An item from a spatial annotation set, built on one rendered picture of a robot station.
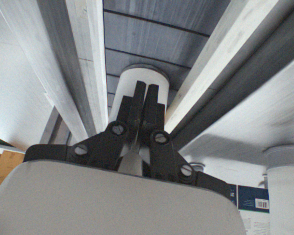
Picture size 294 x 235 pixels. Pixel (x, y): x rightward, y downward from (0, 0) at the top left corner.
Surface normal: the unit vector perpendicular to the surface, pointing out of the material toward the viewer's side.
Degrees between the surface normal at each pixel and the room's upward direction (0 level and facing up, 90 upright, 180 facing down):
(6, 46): 0
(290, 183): 88
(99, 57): 0
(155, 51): 0
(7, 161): 89
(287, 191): 89
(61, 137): 90
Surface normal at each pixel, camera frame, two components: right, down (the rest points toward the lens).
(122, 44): -0.16, 0.89
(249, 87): -0.97, -0.21
